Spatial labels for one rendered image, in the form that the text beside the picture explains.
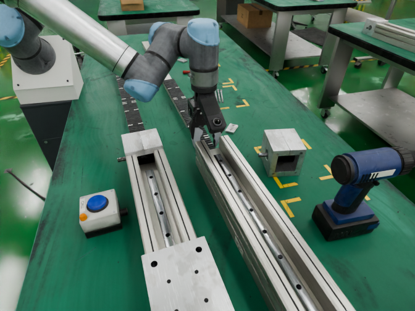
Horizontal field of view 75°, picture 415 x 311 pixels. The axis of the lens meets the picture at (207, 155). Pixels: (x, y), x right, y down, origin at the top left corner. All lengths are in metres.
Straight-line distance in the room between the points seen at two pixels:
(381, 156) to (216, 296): 0.38
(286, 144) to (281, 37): 2.56
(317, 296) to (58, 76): 1.14
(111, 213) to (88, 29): 0.41
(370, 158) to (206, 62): 0.41
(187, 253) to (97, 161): 0.50
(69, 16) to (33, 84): 0.62
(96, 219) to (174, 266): 0.25
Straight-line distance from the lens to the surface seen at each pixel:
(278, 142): 0.75
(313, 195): 0.77
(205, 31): 0.67
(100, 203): 0.65
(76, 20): 0.71
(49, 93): 1.28
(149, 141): 0.75
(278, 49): 3.27
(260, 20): 4.57
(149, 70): 0.69
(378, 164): 0.57
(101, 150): 0.92
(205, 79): 0.70
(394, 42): 2.15
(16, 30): 1.13
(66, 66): 1.28
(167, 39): 0.73
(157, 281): 0.46
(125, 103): 1.09
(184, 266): 0.46
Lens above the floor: 1.31
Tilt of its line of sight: 39 degrees down
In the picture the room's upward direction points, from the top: straight up
